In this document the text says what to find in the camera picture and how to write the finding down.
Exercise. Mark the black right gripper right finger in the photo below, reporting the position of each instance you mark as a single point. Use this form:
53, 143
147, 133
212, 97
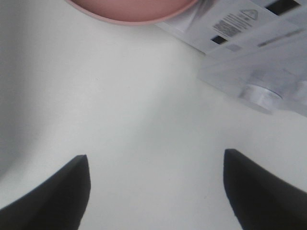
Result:
259, 199

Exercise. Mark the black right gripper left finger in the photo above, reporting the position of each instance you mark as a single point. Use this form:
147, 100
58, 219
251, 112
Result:
59, 203

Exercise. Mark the pink round plate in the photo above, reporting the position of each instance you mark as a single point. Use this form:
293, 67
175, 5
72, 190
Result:
132, 12

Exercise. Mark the lower white microwave knob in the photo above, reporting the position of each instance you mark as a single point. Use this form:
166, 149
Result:
260, 96

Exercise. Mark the white microwave oven body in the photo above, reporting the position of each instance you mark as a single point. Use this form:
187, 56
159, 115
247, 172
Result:
259, 42

